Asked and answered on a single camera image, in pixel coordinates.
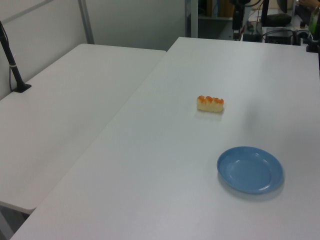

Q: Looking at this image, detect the orange glazed bread loaf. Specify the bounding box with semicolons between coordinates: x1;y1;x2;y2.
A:
196;95;225;113

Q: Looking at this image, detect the blue round plate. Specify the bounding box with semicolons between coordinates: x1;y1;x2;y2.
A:
216;146;285;195

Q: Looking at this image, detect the dark vertical pole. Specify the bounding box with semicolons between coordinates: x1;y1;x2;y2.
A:
231;0;245;41

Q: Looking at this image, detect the brown cardboard box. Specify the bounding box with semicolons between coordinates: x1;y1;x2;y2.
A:
206;0;235;18

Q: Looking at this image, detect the black electronics box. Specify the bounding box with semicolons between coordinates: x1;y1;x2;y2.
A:
264;27;295;46

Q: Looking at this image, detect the black monitor stand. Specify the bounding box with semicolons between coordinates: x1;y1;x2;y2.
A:
261;0;270;26

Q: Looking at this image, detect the black pole stand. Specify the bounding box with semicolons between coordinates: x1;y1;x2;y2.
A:
0;19;33;94

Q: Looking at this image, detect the black pouch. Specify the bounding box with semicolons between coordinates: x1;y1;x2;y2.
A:
266;13;293;26

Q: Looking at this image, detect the black table clamp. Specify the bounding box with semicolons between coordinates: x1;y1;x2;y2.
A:
305;37;320;53

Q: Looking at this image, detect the green bottle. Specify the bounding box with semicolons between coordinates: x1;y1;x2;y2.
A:
308;6;320;41

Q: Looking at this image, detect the grey metal shelf frame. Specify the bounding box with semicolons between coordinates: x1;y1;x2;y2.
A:
184;0;201;39

